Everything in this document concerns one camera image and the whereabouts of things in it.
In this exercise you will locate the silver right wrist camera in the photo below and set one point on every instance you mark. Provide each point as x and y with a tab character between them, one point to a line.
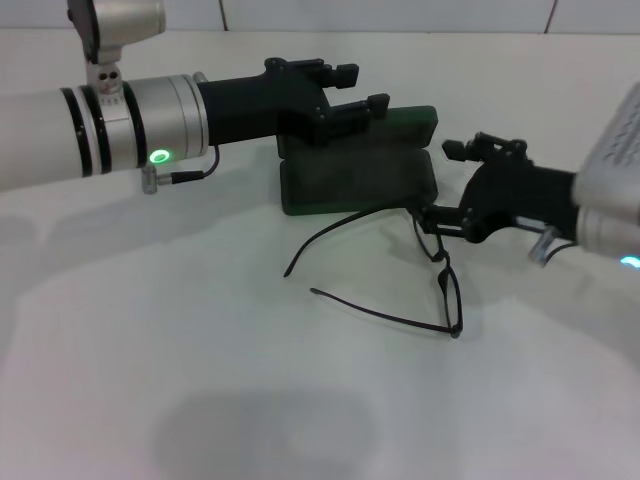
615	145

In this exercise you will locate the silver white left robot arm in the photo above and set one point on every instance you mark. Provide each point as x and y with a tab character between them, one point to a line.
40	135

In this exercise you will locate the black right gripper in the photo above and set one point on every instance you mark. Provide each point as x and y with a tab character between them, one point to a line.
515	195

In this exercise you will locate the black glasses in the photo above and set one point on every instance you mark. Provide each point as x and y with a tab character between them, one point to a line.
454	331

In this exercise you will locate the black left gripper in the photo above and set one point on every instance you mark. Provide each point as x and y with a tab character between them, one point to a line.
250	110

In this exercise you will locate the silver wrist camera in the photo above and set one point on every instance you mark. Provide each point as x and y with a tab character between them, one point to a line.
615	145
120	25

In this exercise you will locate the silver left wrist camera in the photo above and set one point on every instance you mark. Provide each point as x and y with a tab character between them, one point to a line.
120	25

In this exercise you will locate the green glasses case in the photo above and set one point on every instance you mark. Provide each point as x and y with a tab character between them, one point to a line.
350	185

